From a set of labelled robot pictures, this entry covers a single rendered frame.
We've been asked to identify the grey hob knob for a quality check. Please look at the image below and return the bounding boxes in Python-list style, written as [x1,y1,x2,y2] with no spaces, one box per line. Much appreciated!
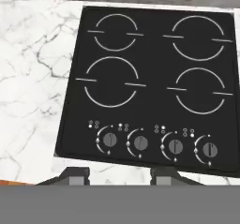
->
[168,139,184,155]
[202,142,218,158]
[133,135,149,152]
[102,132,118,148]

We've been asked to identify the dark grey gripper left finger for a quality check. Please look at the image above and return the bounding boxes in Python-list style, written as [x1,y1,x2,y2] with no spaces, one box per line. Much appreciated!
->
[36,167,91,187]

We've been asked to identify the black hob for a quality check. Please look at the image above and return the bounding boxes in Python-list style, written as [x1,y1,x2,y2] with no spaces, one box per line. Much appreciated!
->
[53,5,240,178]

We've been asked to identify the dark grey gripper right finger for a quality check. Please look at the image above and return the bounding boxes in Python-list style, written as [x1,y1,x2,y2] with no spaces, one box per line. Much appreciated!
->
[150,167,205,187]

